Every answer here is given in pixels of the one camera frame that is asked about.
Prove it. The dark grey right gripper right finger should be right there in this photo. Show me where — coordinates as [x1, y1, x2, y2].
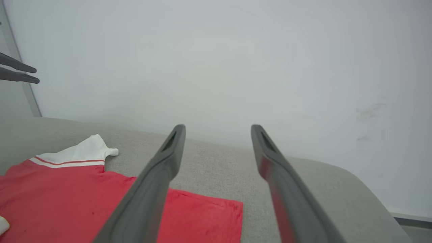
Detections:
[251, 124, 346, 243]

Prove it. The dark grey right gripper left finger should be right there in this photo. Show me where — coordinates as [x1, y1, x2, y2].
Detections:
[92, 124, 186, 243]

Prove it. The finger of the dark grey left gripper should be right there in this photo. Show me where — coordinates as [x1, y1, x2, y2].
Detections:
[0, 52, 37, 73]
[0, 67, 40, 84]

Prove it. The red and white shirt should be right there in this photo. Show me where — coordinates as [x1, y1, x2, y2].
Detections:
[0, 134, 243, 243]

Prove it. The dark grey baseboard strip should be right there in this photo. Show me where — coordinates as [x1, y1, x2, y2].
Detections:
[388, 207, 432, 231]

